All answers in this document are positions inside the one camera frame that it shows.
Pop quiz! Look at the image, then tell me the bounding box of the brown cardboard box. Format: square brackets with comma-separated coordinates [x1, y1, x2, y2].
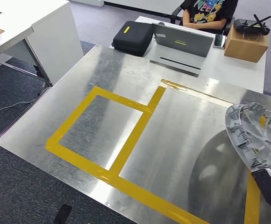
[224, 24, 269, 63]

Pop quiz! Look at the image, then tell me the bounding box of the silver plastic wheel hubcap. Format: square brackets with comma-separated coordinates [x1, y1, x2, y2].
[225, 102, 271, 181]

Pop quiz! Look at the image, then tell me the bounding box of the black desk chair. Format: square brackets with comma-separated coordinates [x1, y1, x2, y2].
[170, 5, 235, 36]

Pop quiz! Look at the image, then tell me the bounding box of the brown clear tape strip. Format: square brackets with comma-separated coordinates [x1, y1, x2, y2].
[160, 78, 235, 108]

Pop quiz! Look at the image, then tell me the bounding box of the black smartphone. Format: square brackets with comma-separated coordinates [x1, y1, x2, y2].
[213, 33, 226, 49]

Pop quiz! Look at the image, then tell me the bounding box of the grey laptop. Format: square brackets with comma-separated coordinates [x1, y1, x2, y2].
[149, 23, 214, 77]

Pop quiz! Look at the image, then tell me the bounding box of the steel workbench table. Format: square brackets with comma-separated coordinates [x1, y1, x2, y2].
[0, 44, 271, 224]

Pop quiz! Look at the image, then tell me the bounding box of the black device with antennas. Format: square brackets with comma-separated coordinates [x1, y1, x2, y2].
[233, 14, 271, 36]

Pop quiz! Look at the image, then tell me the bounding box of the black zip case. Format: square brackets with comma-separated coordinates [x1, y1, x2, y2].
[111, 21, 154, 57]

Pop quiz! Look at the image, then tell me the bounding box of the yellow tape on workbench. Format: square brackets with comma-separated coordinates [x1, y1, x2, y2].
[45, 85, 261, 224]

